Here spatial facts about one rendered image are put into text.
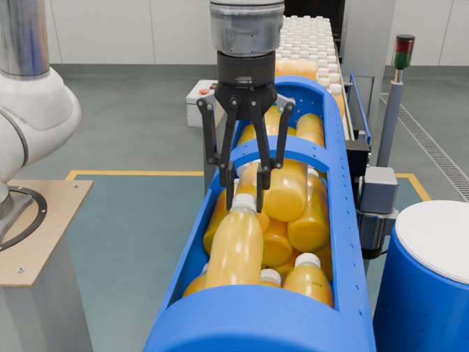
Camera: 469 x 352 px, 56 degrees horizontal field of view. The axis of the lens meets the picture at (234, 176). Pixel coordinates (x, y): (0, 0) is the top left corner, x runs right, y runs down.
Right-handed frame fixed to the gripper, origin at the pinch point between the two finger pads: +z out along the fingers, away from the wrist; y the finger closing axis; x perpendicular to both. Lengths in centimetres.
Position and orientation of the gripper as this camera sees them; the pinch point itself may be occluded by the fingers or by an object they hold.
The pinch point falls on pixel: (245, 188)
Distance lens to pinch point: 65.5
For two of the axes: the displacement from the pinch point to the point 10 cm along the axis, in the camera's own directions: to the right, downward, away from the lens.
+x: 1.5, -4.8, 8.7
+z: 0.0, 8.8, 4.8
